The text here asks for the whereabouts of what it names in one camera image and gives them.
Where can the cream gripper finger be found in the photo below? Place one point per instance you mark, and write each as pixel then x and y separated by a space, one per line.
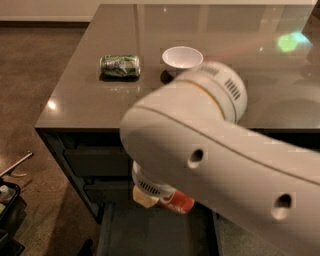
pixel 143 199

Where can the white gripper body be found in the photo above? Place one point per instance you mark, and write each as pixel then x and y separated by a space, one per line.
pixel 150 186

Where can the red coke can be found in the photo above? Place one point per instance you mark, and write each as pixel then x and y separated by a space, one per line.
pixel 178 202

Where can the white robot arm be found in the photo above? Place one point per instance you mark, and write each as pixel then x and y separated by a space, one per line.
pixel 186 135

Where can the open bottom grey drawer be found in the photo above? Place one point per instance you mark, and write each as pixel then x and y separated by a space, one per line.
pixel 158 232

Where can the middle left grey drawer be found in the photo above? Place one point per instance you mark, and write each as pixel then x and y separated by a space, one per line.
pixel 118 192

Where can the top left grey drawer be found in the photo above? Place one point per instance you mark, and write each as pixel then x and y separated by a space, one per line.
pixel 98 161

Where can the black object at bottom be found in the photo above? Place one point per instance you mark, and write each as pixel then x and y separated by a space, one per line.
pixel 86 249

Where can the crushed green soda can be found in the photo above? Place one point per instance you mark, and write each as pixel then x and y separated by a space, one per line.
pixel 121 66

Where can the grey counter cabinet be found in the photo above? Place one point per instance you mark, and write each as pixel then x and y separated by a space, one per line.
pixel 273 47

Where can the metal rod on floor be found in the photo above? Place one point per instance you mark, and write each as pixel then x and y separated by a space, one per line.
pixel 10 169

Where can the black tray with items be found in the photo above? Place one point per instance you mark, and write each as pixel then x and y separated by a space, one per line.
pixel 11 215

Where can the white bowl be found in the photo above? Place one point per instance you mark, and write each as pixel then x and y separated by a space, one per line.
pixel 182 58

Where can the small plastic bottle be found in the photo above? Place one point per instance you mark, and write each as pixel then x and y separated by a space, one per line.
pixel 6 193

